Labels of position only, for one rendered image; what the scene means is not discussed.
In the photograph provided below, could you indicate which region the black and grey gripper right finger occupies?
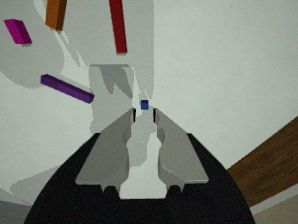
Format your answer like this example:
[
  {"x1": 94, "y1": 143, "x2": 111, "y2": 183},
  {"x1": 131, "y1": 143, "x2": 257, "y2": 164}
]
[{"x1": 153, "y1": 108, "x2": 256, "y2": 224}]

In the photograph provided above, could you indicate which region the orange rod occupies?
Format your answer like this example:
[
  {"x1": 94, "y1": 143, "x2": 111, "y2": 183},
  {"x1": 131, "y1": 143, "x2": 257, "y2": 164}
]
[{"x1": 45, "y1": 0, "x2": 67, "y2": 31}]

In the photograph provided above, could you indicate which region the dark purple rod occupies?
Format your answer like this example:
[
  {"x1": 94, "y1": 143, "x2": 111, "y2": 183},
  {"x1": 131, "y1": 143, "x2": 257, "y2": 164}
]
[{"x1": 40, "y1": 74, "x2": 94, "y2": 104}]

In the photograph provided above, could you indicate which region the dark red rod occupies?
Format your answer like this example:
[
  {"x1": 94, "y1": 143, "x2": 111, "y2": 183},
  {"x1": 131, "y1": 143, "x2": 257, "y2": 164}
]
[{"x1": 109, "y1": 0, "x2": 127, "y2": 53}]

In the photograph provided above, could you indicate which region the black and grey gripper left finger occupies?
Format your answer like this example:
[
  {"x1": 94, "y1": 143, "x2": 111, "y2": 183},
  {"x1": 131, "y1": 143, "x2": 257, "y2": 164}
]
[{"x1": 24, "y1": 108, "x2": 136, "y2": 224}]

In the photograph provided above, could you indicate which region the small blue block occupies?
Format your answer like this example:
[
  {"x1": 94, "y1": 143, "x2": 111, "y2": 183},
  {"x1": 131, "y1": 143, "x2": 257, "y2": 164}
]
[{"x1": 141, "y1": 100, "x2": 149, "y2": 110}]

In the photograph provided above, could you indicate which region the magenta rod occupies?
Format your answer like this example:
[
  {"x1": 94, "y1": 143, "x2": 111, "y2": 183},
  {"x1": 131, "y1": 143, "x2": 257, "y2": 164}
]
[{"x1": 3, "y1": 19, "x2": 32, "y2": 44}]

